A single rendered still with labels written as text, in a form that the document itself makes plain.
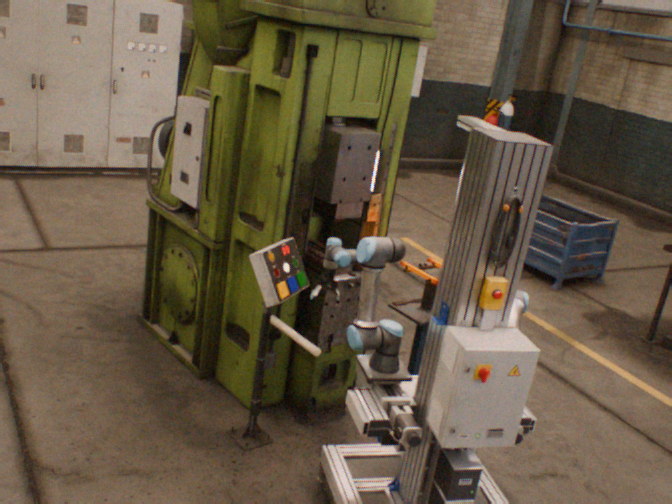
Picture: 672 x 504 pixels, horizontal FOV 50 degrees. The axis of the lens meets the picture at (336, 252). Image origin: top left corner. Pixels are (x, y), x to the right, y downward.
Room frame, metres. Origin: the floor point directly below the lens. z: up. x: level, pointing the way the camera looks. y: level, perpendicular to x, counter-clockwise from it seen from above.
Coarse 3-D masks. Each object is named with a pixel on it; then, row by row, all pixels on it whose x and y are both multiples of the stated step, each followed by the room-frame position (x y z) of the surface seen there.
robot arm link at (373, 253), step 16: (368, 240) 3.04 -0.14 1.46; (384, 240) 3.07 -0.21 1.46; (368, 256) 3.00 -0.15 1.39; (384, 256) 3.03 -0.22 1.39; (368, 272) 3.03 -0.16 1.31; (368, 288) 3.02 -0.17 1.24; (368, 304) 3.01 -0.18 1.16; (368, 320) 3.00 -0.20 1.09; (352, 336) 2.99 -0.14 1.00; (368, 336) 2.98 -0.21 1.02
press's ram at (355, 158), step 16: (336, 128) 4.00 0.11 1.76; (352, 128) 4.09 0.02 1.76; (336, 144) 3.88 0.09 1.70; (352, 144) 3.92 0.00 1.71; (368, 144) 4.00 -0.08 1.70; (320, 160) 3.96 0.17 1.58; (336, 160) 3.87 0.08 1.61; (352, 160) 3.93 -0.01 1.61; (368, 160) 4.02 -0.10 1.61; (320, 176) 3.95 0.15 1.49; (336, 176) 3.87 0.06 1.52; (352, 176) 3.95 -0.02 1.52; (368, 176) 4.03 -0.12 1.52; (320, 192) 3.93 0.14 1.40; (336, 192) 3.88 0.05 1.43; (352, 192) 3.96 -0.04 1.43; (368, 192) 4.05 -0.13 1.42
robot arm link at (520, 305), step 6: (516, 294) 3.58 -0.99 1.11; (522, 294) 3.60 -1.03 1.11; (516, 300) 3.54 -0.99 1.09; (522, 300) 3.56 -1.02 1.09; (528, 300) 3.57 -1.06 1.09; (516, 306) 3.50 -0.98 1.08; (522, 306) 3.53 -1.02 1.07; (516, 312) 3.44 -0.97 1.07; (522, 312) 3.54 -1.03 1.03; (510, 318) 3.38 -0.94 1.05; (516, 318) 3.38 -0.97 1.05; (510, 324) 3.33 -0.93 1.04; (516, 324) 3.33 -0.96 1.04
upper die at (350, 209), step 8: (320, 200) 4.00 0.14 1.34; (320, 208) 4.00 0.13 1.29; (328, 208) 3.95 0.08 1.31; (336, 208) 3.89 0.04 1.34; (344, 208) 3.93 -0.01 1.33; (352, 208) 3.97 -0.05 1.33; (360, 208) 4.02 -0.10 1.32; (336, 216) 3.90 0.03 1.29; (344, 216) 3.94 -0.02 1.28; (352, 216) 3.98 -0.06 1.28; (360, 216) 4.02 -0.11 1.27
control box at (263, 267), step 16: (288, 240) 3.62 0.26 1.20; (256, 256) 3.37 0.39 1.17; (288, 256) 3.55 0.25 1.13; (256, 272) 3.36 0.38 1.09; (272, 272) 3.37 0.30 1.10; (288, 272) 3.49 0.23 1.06; (304, 272) 3.62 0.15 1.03; (272, 288) 3.32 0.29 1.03; (288, 288) 3.43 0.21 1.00; (272, 304) 3.32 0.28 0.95
